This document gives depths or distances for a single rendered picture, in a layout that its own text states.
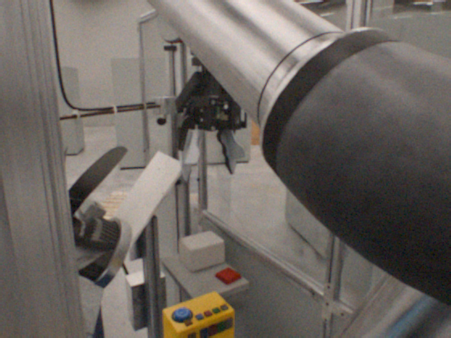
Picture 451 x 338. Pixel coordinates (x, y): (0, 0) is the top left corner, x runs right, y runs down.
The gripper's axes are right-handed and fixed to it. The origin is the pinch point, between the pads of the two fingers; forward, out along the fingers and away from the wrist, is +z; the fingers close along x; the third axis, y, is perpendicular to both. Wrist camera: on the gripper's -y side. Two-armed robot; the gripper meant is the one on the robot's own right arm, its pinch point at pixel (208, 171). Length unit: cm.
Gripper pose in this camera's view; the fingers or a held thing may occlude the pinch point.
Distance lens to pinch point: 62.2
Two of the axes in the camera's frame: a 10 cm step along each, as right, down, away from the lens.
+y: 5.2, 2.1, -8.3
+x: 8.6, -1.3, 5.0
